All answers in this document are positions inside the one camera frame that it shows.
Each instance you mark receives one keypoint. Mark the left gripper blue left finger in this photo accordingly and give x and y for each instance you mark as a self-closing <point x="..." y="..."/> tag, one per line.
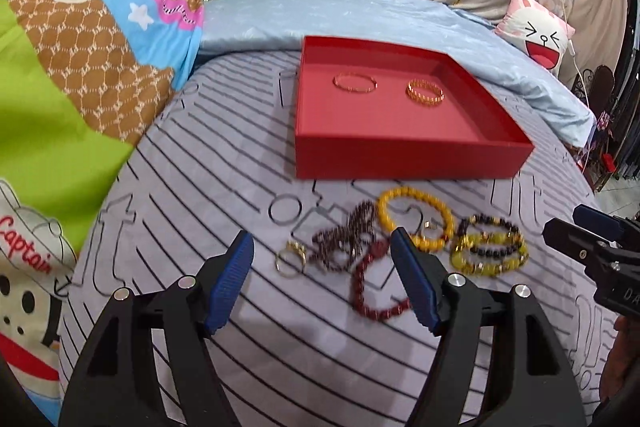
<point x="230" y="278"/>

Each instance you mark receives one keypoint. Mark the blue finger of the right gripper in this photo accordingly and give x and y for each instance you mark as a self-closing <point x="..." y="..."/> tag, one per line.
<point x="573" y="242"/>
<point x="597" y="216"/>

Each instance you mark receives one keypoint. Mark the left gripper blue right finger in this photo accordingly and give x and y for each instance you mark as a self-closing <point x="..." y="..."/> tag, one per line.
<point x="421" y="294"/>

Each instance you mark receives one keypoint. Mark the dark garnet bead strand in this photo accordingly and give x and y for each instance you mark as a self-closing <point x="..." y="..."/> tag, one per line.
<point x="337" y="249"/>

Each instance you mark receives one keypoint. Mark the person's right hand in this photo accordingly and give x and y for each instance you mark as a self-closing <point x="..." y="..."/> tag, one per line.
<point x="621" y="358"/>

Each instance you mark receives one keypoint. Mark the grey striped bedsheet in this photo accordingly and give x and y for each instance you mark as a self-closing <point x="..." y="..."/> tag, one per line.
<point x="294" y="353"/>

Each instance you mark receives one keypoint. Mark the red shallow cardboard tray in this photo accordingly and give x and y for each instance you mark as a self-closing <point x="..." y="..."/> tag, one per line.
<point x="385" y="135"/>

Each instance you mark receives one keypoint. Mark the thin gold bangle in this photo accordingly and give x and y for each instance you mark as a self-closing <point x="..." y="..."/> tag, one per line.
<point x="355" y="83"/>

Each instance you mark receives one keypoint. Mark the pink cartoon face cushion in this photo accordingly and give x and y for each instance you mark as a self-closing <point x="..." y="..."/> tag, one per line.
<point x="537" y="32"/>

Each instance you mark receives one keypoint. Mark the light blue blanket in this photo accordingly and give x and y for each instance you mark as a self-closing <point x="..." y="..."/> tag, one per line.
<point x="277" y="25"/>

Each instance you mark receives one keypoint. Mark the cartoon monkey quilt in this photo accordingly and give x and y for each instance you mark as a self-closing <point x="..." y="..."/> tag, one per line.
<point x="81" y="81"/>

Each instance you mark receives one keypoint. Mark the wide gold chain bangle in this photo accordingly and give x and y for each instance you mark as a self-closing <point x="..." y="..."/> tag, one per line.
<point x="425" y="92"/>

